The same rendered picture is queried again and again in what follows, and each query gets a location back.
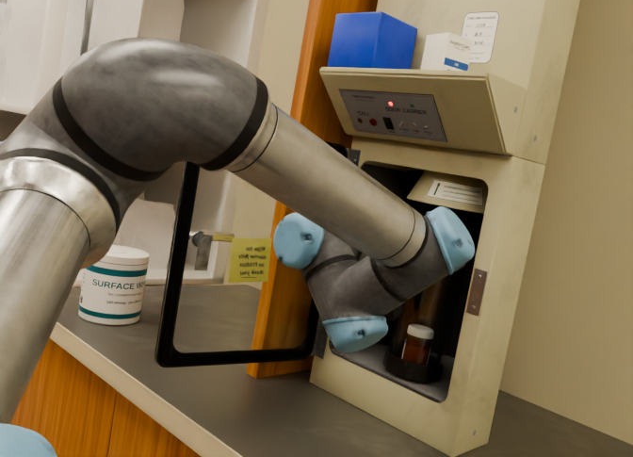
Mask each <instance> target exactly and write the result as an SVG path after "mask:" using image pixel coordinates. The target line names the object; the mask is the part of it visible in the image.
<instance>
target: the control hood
mask: <svg viewBox="0 0 633 457"><path fill-rule="evenodd" d="M319 72H320V75H321V78H322V80H323V82H324V85H325V87H326V89H327V92H328V93H329V96H330V98H331V100H332V103H333V106H334V109H335V111H336V114H337V116H338V118H339V121H340V122H341V124H342V127H343V129H344V132H345V133H346V134H348V135H352V136H357V137H365V138H373V139H386V140H393V141H401V142H408V143H415V144H423V145H429V146H437V147H445V148H452V149H459V150H466V151H474V152H482V153H488V154H496V155H509V156H511V155H513V152H514V147H515V142H516V138H517V133H518V129H519V124H520V120H521V115H522V110H523V105H524V101H525V96H526V90H525V88H523V87H520V86H518V85H516V84H514V83H512V82H510V81H508V80H506V79H504V78H502V77H499V76H497V75H495V74H493V73H489V72H475V71H442V70H409V69H377V68H344V67H321V68H320V70H319ZM339 89H341V90H370V91H385V92H401V93H416V94H431V95H433V97H434V100H435V103H436V105H437V109H438V112H439V115H440V118H441V122H442V125H443V127H444V130H445V134H446V139H447V142H443V141H436V140H428V139H413V138H405V137H398V136H390V135H383V134H374V133H367V132H359V131H355V129H354V127H353V124H352V122H351V119H350V117H349V114H348V111H347V109H346V107H345V104H344V102H343V99H342V97H341V94H340V92H339Z"/></svg>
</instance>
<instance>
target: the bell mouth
mask: <svg viewBox="0 0 633 457"><path fill-rule="evenodd" d="M488 190H489V189H488V186H487V184H486V183H485V181H483V180H480V179H475V178H470V177H464V176H459V175H453V174H447V173H441V172H436V171H424V173H423V174H422V175H421V177H420V178H419V180H418V181H417V183H416V184H415V186H414V188H413V189H412V190H411V192H410V193H409V195H408V196H407V199H410V200H413V201H418V202H421V203H426V204H435V205H440V206H444V207H449V208H454V209H460V210H464V211H470V212H476V213H481V214H484V211H485V206H486V202H487V197H488Z"/></svg>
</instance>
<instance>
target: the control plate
mask: <svg viewBox="0 0 633 457"><path fill-rule="evenodd" d="M339 92H340V94H341V97H342V99H343V102H344V104H345V107H346V109H347V111H348V114H349V117H350V119H351V122H352V124H353V127H354V129H355V131H359V132H367V133H374V134H383V135H390V136H398V137H405V138H413V139H428V140H436V141H443V142H447V139H446V134H445V130H444V127H443V125H442V122H441V118H440V115H439V112H438V109H437V105H436V103H435V100H434V97H433V95H431V94H416V93H401V92H385V91H370V90H341V89H339ZM389 101H391V102H393V104H394V105H393V106H389V105H388V102H389ZM409 103H414V105H415V108H411V107H410V105H409ZM382 117H386V118H390V119H391V121H392V124H393V126H394V128H395V130H391V129H386V126H385V123H384V121H383V118H382ZM358 118H361V119H362V120H363V122H362V123H360V122H358ZM370 119H375V120H376V121H377V125H376V126H373V125H371V124H370V122H369V120H370ZM400 122H403V123H404V126H399V123H400ZM411 123H415V124H416V127H414V128H412V125H411ZM424 124H427V125H428V126H429V128H428V129H424Z"/></svg>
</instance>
